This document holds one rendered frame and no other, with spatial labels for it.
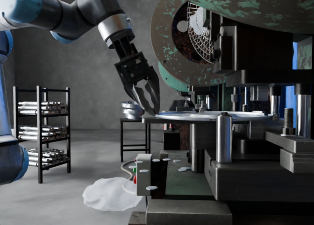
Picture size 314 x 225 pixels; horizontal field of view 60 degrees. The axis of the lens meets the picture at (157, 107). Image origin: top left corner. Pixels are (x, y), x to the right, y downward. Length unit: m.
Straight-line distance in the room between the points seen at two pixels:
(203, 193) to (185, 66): 1.56
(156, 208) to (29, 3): 0.46
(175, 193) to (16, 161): 0.58
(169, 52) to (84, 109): 5.83
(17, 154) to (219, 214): 0.69
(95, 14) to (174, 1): 1.49
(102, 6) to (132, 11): 7.07
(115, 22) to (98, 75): 6.96
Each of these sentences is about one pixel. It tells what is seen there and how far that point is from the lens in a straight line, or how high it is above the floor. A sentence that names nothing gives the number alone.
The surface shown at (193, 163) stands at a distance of 0.68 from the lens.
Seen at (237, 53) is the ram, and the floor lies 0.93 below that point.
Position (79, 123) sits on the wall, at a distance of 7.77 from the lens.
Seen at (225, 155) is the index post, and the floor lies 0.72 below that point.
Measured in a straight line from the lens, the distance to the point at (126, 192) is 2.09.
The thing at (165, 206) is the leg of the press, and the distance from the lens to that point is 0.50.
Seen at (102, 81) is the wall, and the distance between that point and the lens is 7.57.
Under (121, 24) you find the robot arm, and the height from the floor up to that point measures 1.00.
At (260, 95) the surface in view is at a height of 0.83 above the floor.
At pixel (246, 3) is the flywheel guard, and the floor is 0.94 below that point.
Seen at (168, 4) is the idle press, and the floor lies 1.52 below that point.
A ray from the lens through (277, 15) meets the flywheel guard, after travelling 0.39.
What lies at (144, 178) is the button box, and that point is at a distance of 0.95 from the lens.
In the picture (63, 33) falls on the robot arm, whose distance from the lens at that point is 0.73.
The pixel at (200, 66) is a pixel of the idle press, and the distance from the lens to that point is 2.04.
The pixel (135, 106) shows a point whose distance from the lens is 3.59.
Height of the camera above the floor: 0.83
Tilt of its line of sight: 2 degrees down
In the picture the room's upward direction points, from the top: straight up
